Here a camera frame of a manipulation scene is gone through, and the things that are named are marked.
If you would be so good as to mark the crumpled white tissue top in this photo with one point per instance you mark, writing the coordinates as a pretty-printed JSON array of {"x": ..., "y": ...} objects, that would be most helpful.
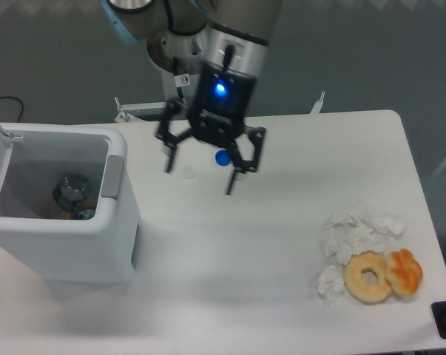
[{"x": 385, "y": 224}]

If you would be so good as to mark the orange glazed twisted pastry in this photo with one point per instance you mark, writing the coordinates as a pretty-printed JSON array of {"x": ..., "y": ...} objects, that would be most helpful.
[{"x": 403, "y": 272}]

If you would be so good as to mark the crumpled white tissue middle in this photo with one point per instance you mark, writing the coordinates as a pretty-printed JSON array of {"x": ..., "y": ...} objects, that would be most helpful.
[{"x": 343, "y": 247}]

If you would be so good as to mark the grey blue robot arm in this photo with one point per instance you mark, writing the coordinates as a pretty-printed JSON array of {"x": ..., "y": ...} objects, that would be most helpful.
[{"x": 252, "y": 19}]

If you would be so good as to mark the crushed clear plastic bottle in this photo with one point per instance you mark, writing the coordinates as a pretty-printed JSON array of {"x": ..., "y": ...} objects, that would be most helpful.
[{"x": 71, "y": 191}]

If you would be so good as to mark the white bottle cap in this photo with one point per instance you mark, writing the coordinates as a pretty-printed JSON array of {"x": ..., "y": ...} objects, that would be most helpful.
[{"x": 188, "y": 173}]

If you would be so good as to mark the crumpled foil trash in bin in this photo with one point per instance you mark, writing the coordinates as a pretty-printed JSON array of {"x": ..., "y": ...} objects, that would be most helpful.
[{"x": 85, "y": 214}]

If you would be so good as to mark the orange trash in bin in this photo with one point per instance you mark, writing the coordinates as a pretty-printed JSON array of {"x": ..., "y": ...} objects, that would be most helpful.
[{"x": 71, "y": 215}]

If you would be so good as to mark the white trash can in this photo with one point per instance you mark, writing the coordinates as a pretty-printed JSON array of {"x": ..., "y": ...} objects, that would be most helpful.
[{"x": 33, "y": 157}]

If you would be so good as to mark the blue bottle cap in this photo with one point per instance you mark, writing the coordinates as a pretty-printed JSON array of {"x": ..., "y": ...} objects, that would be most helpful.
[{"x": 222, "y": 158}]

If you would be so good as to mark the plain ring donut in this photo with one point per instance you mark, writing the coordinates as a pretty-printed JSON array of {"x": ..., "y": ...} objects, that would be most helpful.
[{"x": 364, "y": 277}]

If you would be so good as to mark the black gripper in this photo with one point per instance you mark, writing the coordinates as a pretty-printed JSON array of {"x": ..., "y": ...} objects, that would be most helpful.
[{"x": 220, "y": 107}]

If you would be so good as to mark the crumpled white tissue bottom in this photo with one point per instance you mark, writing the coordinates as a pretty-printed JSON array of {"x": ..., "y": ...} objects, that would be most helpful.
[{"x": 330, "y": 284}]

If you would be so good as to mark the crumpled white tissue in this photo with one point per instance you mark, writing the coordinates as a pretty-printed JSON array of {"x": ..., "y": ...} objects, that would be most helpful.
[
  {"x": 330, "y": 284},
  {"x": 343, "y": 247},
  {"x": 385, "y": 224}
]

